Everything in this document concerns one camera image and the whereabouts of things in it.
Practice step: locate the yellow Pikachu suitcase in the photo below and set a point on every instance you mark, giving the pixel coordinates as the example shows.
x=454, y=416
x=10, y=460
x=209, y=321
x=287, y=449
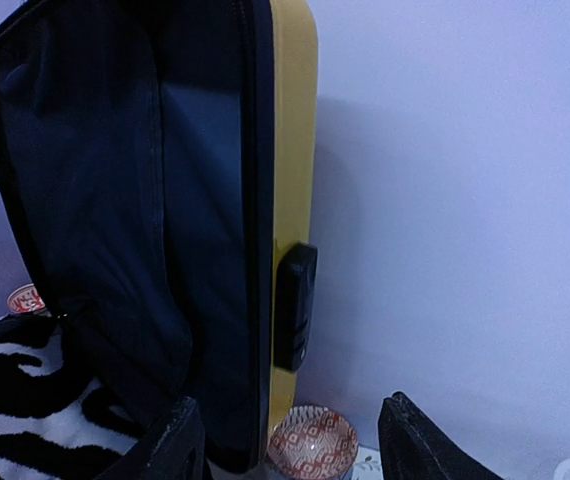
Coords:
x=156, y=165

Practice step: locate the red patterned cup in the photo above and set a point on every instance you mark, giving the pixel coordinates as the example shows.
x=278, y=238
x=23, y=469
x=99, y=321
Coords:
x=26, y=300

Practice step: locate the zebra striped cloth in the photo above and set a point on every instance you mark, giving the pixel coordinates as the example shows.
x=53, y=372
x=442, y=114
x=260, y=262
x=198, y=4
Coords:
x=57, y=419

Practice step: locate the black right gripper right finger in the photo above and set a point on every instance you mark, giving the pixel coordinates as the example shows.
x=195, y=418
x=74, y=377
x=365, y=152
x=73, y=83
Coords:
x=413, y=447

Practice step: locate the floral table mat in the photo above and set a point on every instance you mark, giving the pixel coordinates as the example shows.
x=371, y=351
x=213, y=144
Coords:
x=367, y=465

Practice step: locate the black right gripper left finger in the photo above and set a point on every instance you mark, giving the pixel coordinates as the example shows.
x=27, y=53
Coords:
x=173, y=448

